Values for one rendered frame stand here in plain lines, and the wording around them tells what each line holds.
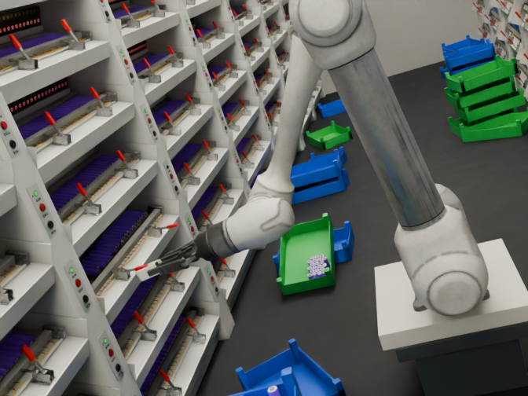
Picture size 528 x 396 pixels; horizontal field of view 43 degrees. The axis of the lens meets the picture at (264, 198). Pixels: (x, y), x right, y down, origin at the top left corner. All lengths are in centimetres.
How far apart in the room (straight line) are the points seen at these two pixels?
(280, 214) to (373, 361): 61
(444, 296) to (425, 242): 11
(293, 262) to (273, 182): 91
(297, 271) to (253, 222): 97
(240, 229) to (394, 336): 44
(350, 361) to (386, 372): 14
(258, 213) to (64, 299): 48
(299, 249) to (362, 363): 75
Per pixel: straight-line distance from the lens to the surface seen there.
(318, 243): 259
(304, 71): 147
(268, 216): 157
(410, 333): 162
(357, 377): 194
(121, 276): 180
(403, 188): 136
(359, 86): 130
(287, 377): 117
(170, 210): 216
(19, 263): 154
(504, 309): 162
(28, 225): 151
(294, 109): 152
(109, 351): 165
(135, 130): 211
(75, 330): 159
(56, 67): 176
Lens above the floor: 111
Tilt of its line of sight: 18 degrees down
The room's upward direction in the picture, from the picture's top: 19 degrees counter-clockwise
